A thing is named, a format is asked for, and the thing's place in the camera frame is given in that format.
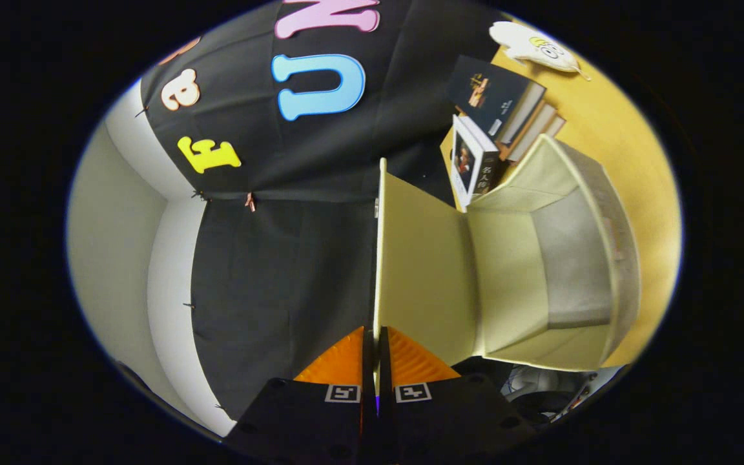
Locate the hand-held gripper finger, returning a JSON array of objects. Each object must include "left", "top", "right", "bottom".
[
  {"left": 222, "top": 325, "right": 376, "bottom": 465},
  {"left": 375, "top": 326, "right": 537, "bottom": 465}
]

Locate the grey fabric storage box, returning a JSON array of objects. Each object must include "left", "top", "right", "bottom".
[{"left": 372, "top": 134, "right": 642, "bottom": 374}]

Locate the grey equipment on floor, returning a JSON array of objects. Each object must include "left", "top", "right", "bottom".
[{"left": 462, "top": 358, "right": 625, "bottom": 427}]

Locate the white portrait cover book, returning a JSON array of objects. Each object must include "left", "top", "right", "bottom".
[{"left": 449, "top": 114, "right": 502, "bottom": 212}]

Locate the brown cover book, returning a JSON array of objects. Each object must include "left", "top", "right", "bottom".
[
  {"left": 498, "top": 100, "right": 560, "bottom": 162},
  {"left": 508, "top": 113, "right": 568, "bottom": 165}
]

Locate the dark cover book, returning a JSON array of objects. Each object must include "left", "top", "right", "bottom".
[{"left": 446, "top": 55, "right": 547, "bottom": 146}]

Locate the white cartoon face plush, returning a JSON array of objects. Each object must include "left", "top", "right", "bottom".
[{"left": 490, "top": 21, "right": 592, "bottom": 81}]

